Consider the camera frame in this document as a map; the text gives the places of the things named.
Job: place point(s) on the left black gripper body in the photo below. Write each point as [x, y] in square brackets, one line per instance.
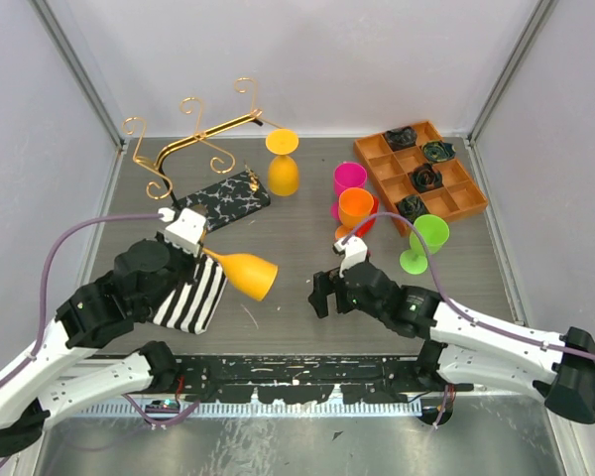
[183, 267]

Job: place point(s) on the orange plastic wine glass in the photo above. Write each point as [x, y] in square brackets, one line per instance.
[354, 204]

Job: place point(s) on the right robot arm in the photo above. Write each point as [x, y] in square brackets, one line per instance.
[462, 346]

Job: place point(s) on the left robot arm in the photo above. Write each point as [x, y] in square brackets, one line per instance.
[37, 398]

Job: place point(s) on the white slotted cable duct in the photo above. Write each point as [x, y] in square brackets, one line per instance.
[332, 408]

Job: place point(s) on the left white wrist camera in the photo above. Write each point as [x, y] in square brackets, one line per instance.
[184, 230]

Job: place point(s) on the dark rose bottom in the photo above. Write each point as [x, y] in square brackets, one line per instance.
[411, 207]

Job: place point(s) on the dark red rose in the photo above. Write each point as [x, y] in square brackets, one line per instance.
[426, 178]

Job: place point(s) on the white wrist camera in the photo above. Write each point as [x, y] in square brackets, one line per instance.
[184, 230]
[353, 251]

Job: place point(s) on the dark green rose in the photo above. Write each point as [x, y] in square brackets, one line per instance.
[438, 151]

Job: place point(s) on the orange compartment tray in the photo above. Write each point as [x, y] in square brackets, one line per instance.
[389, 174]

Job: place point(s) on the black white striped cloth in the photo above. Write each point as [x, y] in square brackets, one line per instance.
[187, 304]

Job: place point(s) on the green plastic wine glass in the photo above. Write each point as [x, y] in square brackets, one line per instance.
[432, 233]

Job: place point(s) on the pink plastic wine glass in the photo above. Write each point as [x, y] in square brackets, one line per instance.
[348, 175]

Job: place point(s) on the yellow plastic wine glass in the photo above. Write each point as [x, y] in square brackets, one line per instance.
[283, 172]

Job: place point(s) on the gold wine glass rack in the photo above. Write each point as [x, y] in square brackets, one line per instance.
[233, 197]

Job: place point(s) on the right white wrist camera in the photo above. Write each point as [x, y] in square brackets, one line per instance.
[353, 251]

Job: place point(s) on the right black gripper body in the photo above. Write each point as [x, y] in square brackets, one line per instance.
[346, 301]

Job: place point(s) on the dark rose top left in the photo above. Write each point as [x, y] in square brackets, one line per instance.
[401, 138]

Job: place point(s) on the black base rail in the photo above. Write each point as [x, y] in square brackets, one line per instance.
[297, 380]

